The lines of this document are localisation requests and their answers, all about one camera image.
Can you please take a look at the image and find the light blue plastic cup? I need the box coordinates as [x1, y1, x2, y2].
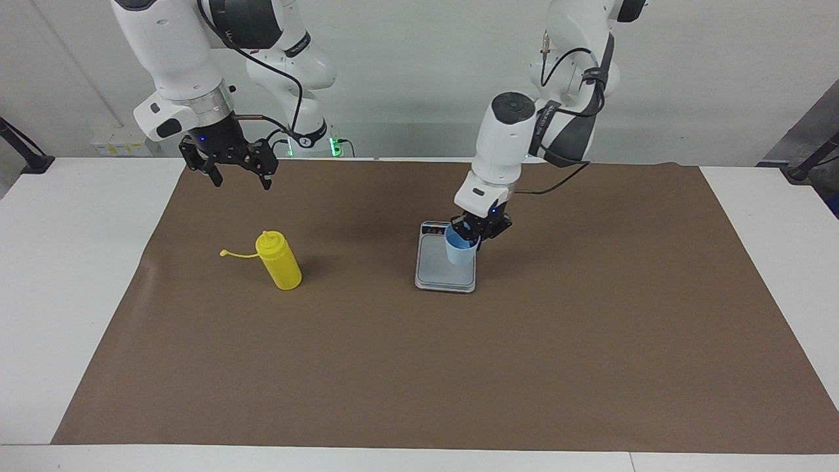
[444, 225, 477, 266]

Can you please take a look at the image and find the yellow squeeze bottle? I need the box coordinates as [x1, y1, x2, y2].
[220, 230, 303, 291]

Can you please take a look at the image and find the silver digital kitchen scale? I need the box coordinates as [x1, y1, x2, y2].
[414, 220, 477, 294]

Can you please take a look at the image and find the brown table mat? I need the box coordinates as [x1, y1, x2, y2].
[51, 159, 839, 455]

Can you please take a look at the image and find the black clamp stand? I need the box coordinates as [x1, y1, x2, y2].
[0, 117, 56, 175]
[780, 131, 839, 183]

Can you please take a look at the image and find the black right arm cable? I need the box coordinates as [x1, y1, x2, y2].
[197, 0, 307, 150]

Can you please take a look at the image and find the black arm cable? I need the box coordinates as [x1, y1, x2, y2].
[513, 29, 620, 196]
[197, 0, 307, 150]

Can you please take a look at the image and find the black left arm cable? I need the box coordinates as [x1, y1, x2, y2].
[513, 29, 620, 196]

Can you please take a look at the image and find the white wall outlet box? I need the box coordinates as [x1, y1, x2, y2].
[90, 127, 157, 157]

